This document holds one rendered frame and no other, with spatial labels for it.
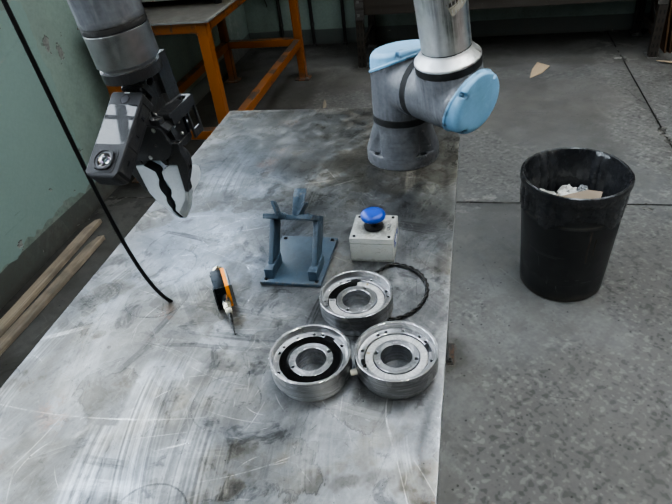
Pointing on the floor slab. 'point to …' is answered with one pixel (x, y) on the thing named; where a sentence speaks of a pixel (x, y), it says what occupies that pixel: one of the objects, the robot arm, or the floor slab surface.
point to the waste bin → (570, 220)
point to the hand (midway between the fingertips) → (178, 212)
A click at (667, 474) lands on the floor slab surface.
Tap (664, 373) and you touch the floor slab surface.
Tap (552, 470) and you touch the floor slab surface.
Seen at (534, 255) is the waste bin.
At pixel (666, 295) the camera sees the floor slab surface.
